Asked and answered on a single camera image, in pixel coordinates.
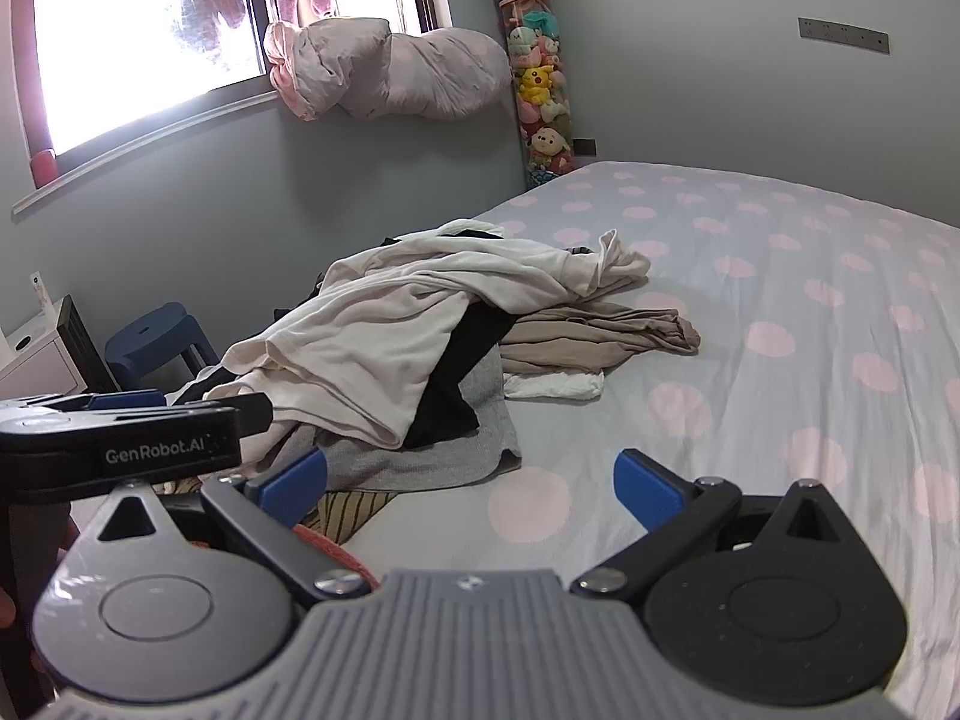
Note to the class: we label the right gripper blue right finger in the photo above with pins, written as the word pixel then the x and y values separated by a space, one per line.
pixel 679 517

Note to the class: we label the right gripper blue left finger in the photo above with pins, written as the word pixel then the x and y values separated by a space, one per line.
pixel 259 516

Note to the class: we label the white long sleeve shirt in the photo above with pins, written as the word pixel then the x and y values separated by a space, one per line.
pixel 356 357

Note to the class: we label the striped olive garment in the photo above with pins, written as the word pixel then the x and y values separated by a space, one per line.
pixel 339 516

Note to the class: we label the white bedside cabinet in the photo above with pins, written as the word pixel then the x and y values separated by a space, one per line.
pixel 41 363

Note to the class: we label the grey garment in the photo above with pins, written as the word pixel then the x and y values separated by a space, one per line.
pixel 491 450

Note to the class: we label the blue plastic stool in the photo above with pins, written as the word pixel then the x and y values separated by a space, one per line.
pixel 153 340

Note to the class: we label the small white cloth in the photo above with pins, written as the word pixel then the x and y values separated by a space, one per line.
pixel 556 386

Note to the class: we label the beige brown garment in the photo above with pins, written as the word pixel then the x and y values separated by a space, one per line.
pixel 594 337

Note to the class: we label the black garment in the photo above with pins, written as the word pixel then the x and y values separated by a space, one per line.
pixel 443 413

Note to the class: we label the polka dot bed sheet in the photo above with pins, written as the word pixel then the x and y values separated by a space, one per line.
pixel 829 350

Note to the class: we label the window with pink curtain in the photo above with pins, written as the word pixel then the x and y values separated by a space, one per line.
pixel 82 79

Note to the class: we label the plush toy tube holder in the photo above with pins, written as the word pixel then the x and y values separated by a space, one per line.
pixel 534 47

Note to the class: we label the black wall outlet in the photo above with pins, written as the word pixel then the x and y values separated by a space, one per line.
pixel 584 147

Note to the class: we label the grey wall socket strip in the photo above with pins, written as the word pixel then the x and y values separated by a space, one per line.
pixel 844 35

